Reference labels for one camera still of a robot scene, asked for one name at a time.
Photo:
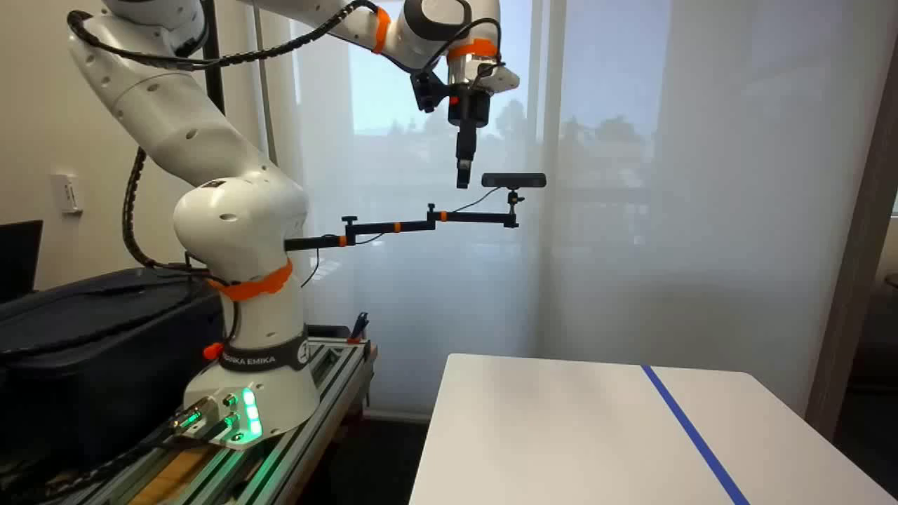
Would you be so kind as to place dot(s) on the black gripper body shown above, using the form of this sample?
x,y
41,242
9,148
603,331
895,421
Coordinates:
x,y
471,105

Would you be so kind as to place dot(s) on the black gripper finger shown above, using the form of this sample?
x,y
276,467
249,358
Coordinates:
x,y
465,157

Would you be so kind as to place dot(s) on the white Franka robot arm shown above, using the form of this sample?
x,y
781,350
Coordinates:
x,y
234,225

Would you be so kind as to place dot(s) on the black vertical pole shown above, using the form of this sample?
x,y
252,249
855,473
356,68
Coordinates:
x,y
214,58

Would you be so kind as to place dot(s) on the white sheer curtain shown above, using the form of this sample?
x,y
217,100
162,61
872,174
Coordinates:
x,y
747,185

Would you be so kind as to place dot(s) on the red round knob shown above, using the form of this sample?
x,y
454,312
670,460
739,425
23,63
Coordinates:
x,y
214,352

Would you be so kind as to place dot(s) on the long blue tape strip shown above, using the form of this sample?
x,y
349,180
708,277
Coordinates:
x,y
693,435

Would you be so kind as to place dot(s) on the black storage case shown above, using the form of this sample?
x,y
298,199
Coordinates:
x,y
93,355

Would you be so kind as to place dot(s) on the wooden board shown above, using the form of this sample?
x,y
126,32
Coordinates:
x,y
172,479

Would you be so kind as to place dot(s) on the black monitor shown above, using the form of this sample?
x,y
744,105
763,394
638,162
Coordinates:
x,y
18,263

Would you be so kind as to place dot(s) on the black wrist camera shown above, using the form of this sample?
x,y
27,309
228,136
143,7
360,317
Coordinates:
x,y
427,90

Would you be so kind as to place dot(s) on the black stereo camera bar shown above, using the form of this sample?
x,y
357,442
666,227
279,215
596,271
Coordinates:
x,y
516,180

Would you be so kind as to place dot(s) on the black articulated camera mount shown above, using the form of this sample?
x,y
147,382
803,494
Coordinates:
x,y
394,225

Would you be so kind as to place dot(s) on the aluminium rail robot stand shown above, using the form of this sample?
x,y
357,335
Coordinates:
x,y
312,421

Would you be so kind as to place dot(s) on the white wall switch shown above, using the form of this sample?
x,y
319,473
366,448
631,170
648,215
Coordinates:
x,y
68,191

